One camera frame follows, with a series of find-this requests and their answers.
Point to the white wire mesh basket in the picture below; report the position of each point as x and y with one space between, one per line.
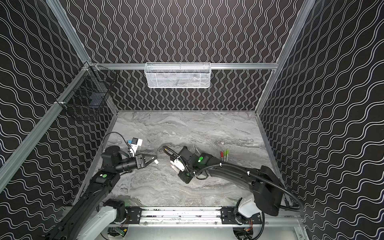
176 75

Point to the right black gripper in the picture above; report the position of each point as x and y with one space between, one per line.
182 163

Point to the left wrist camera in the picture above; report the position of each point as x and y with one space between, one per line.
134 144

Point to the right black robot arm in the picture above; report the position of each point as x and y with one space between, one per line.
265 188

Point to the black wire mesh basket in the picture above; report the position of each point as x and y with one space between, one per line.
88 100

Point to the white pen green tip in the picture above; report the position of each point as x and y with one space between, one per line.
227 156

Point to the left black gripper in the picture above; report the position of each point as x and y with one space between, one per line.
141 161

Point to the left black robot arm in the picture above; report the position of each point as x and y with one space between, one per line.
115 162

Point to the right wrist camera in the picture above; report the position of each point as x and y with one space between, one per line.
177 165

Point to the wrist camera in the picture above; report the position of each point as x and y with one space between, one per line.
134 144
177 165

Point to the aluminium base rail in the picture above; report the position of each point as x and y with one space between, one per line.
173 217

